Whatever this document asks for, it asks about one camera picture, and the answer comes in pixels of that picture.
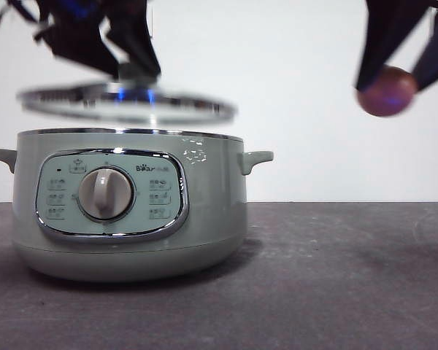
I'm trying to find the brown egg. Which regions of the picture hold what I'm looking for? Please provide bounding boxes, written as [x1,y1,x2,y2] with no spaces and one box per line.
[356,65,419,118]

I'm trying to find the glass lid with green knob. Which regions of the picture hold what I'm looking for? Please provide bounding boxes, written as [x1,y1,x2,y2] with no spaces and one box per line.
[16,63,239,127]

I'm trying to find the pale green electric pot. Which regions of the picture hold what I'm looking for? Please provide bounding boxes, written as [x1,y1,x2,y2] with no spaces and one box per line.
[0,127,274,284]

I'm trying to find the black cable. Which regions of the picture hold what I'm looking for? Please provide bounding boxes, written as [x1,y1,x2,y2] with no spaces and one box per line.
[0,0,50,37]

